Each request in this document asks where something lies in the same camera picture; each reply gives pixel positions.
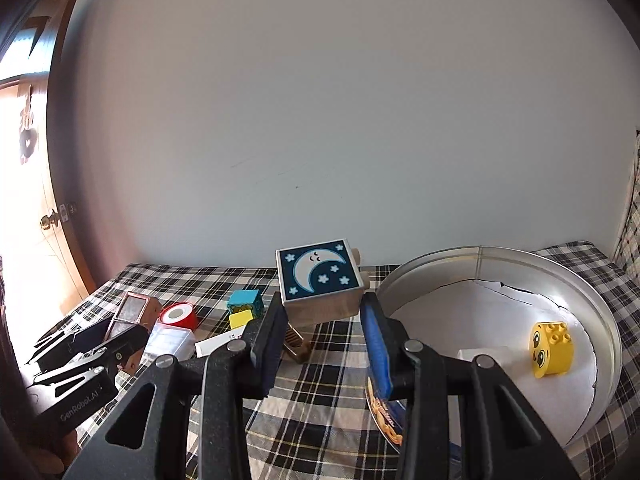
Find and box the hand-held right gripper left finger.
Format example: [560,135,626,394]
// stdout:
[62,291,289,480]

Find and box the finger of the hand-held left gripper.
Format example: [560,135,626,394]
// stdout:
[32,320,117,367]
[39,324,152,389]

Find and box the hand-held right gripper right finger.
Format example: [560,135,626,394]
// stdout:
[359,291,582,480]

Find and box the brown comb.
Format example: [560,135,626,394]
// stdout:
[281,324,311,364]

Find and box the white picture toy block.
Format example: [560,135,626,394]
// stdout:
[275,237,372,330]

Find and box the round metal tin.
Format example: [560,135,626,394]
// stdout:
[375,245,623,450]

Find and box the copper brown box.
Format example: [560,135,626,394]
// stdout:
[100,291,162,376]

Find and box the clear plastic box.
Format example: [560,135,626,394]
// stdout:
[141,322,196,365]

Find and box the teal toy block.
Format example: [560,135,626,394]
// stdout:
[227,289,264,319]

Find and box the white card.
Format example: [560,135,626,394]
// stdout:
[195,330,246,359]

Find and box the plaid blanket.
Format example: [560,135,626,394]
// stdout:
[30,240,640,480]

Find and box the wooden door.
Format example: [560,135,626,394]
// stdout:
[0,0,97,317]

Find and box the white paper tin lining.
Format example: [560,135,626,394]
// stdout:
[389,278,599,448]

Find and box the yellow face toy block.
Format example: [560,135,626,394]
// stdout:
[529,321,574,379]

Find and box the dark heart door ornament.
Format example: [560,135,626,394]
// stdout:
[18,125,39,166]

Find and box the plaid pillow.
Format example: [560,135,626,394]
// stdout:
[612,130,640,283]

